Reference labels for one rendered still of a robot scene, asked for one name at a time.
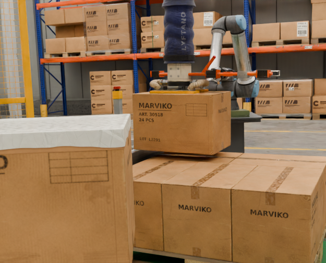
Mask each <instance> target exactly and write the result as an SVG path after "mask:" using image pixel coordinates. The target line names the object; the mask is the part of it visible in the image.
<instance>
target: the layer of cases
mask: <svg viewBox="0 0 326 263"><path fill-rule="evenodd" d="M132 173H133V185H134V207H135V237H134V247H136V248H143V249H150V250H157V251H162V252H163V251H165V252H168V253H175V254H182V255H189V256H196V257H203V258H210V259H216V260H223V261H230V262H231V261H233V262H237V263H314V260H315V257H316V254H317V251H318V248H319V244H320V241H321V238H322V235H323V231H324V228H325V225H326V157H320V156H296V155H283V154H259V153H236V152H218V153H216V154H214V155H208V154H194V153H179V152H163V153H160V154H158V155H156V156H153V157H151V158H149V159H147V160H144V161H141V162H139V163H137V164H134V165H133V166H132Z"/></svg>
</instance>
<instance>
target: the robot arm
mask: <svg viewBox="0 0 326 263"><path fill-rule="evenodd" d="M245 29H246V19H245V17H244V16H243V15H235V16H224V17H222V18H220V19H219V20H217V22H216V23H215V24H214V25H213V27H212V29H211V34H212V35H213V36H212V43H211V51H210V58H209V61H210V59H211V58H212V57H213V56H214V55H215V56H216V58H215V60H214V61H213V62H212V64H211V65H210V67H209V68H208V70H221V73H223V72H228V71H233V73H234V72H235V70H232V69H231V68H224V67H223V68H222V67H221V66H220V58H221V50H222V43H223V36H224V35H225V34H226V32H227V31H230V33H231V37H232V43H233V48H234V53H235V59H236V65H237V70H238V71H251V67H250V60H249V54H248V48H247V42H246V36H245ZM233 78H234V76H231V77H230V76H227V77H225V76H221V78H217V79H216V78H207V80H208V81H209V85H208V86H206V87H204V88H205V89H208V90H209V91H231V111H233V110H239V106H238V103H237V98H254V97H257V95H258V93H259V81H258V80H255V77H250V76H249V78H238V79H236V78H234V79H233ZM218 81H219V82H220V84H218Z"/></svg>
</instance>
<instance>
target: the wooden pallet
mask: <svg viewBox="0 0 326 263"><path fill-rule="evenodd" d="M324 238H326V225H325V228H324V231H323V235H322V238H321V241H320V244H319V248H318V251H317V254H316V257H315V260H314V263H321V262H322V259H323V240H324ZM133 251H136V252H142V253H149V254H156V255H162V256H169V257H176V258H182V259H185V263H237V262H233V261H231V262H230V261H223V260H216V259H210V258H203V257H196V256H189V255H182V254H175V253H168V252H165V251H163V252H162V251H157V250H150V249H143V248H136V247H134V248H133ZM132 263H153V262H147V261H141V260H134V259H133V255H132Z"/></svg>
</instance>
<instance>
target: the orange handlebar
mask: <svg viewBox="0 0 326 263"><path fill-rule="evenodd" d="M247 75H248V76H255V75H256V72H248V73H247ZM269 75H273V72H269ZM159 76H167V73H159ZM188 76H205V73H188ZM218 76H225V77H227V76H230V77H231V76H237V73H233V71H228V72H223V73H218Z"/></svg>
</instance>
